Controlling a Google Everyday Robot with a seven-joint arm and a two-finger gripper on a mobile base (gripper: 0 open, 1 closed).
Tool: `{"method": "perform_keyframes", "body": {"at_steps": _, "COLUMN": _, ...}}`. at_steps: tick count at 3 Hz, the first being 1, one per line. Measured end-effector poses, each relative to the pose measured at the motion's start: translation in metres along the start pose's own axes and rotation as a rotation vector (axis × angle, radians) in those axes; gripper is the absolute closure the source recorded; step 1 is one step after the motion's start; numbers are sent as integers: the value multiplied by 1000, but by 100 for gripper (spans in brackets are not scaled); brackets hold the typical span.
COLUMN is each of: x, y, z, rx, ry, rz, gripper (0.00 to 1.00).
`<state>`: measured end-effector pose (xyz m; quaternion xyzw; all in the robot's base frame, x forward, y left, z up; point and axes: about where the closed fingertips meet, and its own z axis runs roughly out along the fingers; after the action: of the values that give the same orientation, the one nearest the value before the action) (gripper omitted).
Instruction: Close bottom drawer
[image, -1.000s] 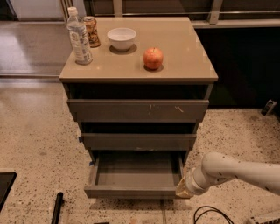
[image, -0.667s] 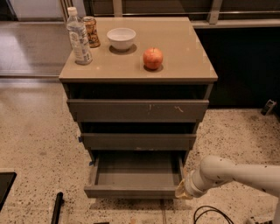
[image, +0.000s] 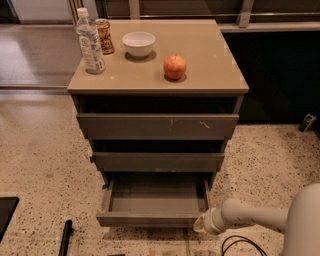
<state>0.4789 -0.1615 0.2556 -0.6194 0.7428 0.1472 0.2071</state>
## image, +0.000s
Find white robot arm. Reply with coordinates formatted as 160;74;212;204
193;183;320;256

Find black cylindrical bar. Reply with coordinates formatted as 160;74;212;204
58;219;73;256

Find metal window railing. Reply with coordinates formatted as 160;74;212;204
65;0;320;28

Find brown patterned drink can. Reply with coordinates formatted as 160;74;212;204
95;18;115;55

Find grey top drawer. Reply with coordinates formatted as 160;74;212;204
77;113;239;140

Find red apple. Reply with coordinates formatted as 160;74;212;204
163;54;186;80

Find black flat panel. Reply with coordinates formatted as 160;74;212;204
0;197;20;242

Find grey middle drawer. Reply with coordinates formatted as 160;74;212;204
91;152;224;172

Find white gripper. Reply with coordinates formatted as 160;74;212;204
193;208;224;234

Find grey drawer cabinet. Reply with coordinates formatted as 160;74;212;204
67;18;250;188

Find small black wall device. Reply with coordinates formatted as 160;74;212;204
298;114;316;132

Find grey bottom drawer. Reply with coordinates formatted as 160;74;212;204
96;173;210;228

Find clear plastic water bottle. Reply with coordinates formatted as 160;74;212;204
76;8;106;74

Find black cable loop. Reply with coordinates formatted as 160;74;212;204
220;234;268;256

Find white ceramic bowl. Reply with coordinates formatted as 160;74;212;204
122;31;155;59

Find grey drawer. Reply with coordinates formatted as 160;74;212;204
91;152;224;172
96;173;210;228
77;113;239;140

